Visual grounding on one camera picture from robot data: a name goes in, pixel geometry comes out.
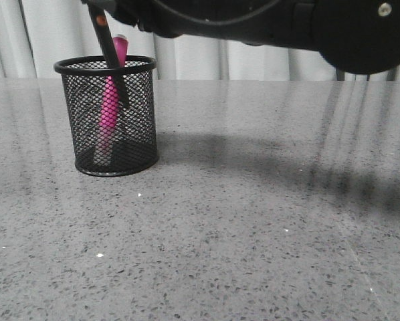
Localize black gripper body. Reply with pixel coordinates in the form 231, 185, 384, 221
80, 0, 187, 39

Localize grey orange scissors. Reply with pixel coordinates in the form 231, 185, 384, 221
86, 1, 128, 105

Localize pink marker pen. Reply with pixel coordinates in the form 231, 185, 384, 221
94, 34, 128, 167

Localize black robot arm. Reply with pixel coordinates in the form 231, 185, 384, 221
92, 0, 400, 75

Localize black mesh pen holder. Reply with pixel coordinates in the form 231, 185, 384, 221
54, 56, 159, 177

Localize grey curtain backdrop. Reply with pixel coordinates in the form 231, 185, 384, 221
0, 0, 400, 82

